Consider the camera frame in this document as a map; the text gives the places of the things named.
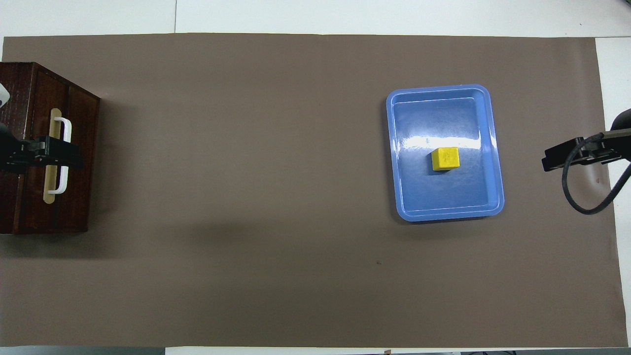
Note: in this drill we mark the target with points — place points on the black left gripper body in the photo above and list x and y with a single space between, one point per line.
6 155

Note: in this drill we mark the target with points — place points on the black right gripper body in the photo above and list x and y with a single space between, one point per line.
625 121

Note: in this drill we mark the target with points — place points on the light wood drawer dark front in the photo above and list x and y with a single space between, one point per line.
39 98

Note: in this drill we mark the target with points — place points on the yellow block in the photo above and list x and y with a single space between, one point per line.
445 157

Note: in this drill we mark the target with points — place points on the dark wooden drawer cabinet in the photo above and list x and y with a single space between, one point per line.
15 207

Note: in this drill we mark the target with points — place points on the blue plastic tray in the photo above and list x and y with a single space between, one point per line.
443 197

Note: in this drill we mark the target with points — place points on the brown table mat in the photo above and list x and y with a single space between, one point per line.
246 197

